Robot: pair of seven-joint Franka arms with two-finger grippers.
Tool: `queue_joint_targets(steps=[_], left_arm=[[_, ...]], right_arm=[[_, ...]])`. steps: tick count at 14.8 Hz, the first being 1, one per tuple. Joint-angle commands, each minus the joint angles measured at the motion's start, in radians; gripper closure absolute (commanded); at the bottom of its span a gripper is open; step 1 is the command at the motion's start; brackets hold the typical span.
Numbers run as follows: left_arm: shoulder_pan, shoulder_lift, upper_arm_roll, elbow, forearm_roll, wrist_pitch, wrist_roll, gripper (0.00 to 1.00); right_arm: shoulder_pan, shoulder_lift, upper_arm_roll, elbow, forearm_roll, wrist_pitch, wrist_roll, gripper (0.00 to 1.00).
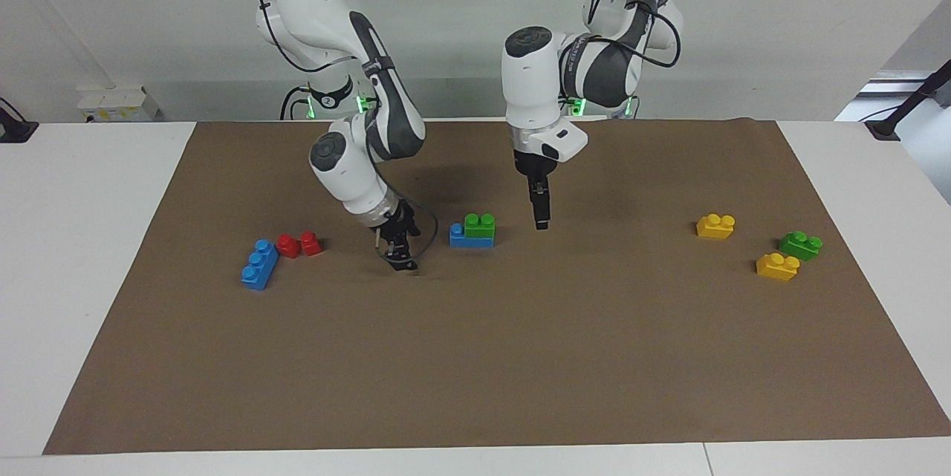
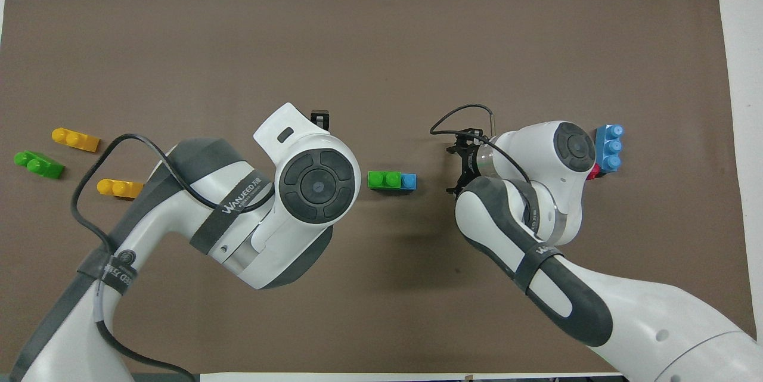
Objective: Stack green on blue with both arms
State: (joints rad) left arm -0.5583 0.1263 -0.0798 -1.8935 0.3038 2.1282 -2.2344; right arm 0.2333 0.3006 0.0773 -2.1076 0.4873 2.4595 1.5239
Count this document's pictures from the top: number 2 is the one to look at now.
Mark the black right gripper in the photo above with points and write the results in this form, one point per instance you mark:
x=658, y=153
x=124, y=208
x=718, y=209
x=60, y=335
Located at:
x=465, y=164

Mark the blue three-stud brick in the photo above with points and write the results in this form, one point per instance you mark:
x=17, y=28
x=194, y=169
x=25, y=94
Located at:
x=409, y=182
x=611, y=149

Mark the green two-stud brick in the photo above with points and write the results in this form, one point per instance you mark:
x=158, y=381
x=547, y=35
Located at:
x=383, y=180
x=40, y=165

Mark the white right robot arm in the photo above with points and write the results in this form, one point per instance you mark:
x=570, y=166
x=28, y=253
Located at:
x=572, y=292

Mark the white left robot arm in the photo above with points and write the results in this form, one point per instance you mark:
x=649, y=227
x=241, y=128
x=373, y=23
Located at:
x=179, y=215

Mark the brown table mat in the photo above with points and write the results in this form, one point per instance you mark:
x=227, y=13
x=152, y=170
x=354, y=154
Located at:
x=381, y=60

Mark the red one-stud brick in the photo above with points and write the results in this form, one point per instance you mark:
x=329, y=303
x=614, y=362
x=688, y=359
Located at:
x=594, y=173

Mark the yellow two-stud brick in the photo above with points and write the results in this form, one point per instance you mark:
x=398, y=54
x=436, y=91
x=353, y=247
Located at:
x=119, y=189
x=77, y=140

